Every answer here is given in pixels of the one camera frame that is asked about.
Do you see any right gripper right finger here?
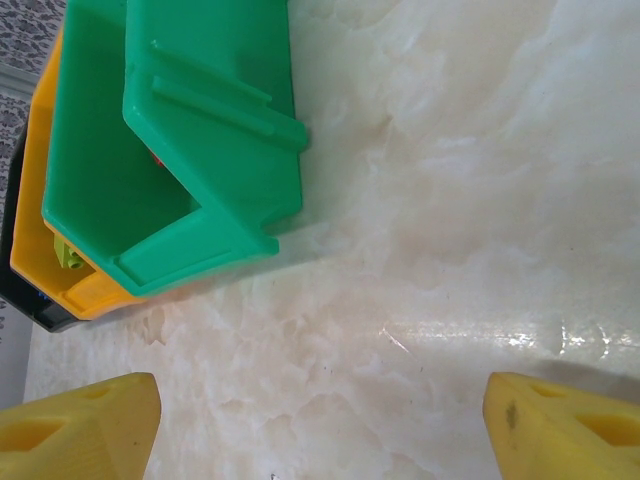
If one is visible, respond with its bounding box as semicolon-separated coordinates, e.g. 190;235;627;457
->
482;370;640;480

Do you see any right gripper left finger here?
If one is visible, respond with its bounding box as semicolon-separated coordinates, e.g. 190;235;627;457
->
0;371;163;480

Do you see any green lego brick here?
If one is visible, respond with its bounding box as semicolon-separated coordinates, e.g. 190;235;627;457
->
51;233;87;272

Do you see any black plastic bin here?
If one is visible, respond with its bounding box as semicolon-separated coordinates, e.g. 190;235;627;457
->
0;124;87;334

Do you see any yellow plastic bin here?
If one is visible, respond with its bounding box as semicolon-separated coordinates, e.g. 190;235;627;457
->
9;27;147;323

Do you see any green plastic bin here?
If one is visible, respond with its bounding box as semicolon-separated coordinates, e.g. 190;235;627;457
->
42;0;309;300

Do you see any aluminium frame side rail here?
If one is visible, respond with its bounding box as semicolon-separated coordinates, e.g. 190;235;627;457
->
0;62;45;109

